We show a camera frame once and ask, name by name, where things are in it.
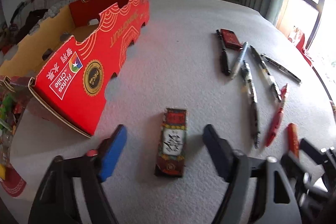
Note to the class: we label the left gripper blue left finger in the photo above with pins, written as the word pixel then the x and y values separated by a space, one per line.
pixel 110 150

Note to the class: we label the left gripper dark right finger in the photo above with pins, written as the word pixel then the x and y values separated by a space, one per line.
pixel 220 152

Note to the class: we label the dark patterned small card box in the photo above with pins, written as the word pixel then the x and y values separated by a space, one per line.
pixel 170 159

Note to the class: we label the pink red gel pen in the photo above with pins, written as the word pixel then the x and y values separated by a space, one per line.
pixel 277 119

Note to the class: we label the black grey grip pen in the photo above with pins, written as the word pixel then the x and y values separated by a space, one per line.
pixel 253 103

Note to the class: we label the black slim pen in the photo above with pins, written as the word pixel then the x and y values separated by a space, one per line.
pixel 224 65

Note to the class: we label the black clear gel pen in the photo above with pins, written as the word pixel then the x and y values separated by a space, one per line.
pixel 269 77

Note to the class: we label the black white marker pen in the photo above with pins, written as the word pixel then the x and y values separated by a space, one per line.
pixel 281 68

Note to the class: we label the light blue pen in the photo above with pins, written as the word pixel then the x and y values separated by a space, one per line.
pixel 238 62

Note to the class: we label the red rectangular small box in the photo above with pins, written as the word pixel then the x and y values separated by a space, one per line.
pixel 230 40

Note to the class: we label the white foam table mat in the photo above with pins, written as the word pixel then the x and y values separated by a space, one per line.
pixel 175 63

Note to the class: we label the red cardboard fruit box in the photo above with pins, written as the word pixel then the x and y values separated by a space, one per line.
pixel 66 64

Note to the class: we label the snack pile on floor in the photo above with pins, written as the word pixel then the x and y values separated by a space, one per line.
pixel 9 124

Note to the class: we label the red plastic kid chair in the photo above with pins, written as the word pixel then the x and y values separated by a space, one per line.
pixel 297 37

